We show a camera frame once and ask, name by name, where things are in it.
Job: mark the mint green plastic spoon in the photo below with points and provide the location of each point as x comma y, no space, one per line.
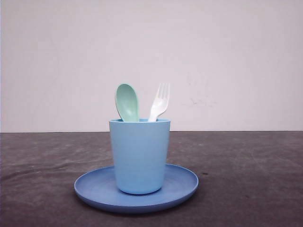
127,103

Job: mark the light blue plastic cup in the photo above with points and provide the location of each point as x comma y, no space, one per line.
139,154

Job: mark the white plastic fork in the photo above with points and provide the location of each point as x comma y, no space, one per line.
160,103

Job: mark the blue plastic plate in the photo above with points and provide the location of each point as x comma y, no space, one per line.
97,188

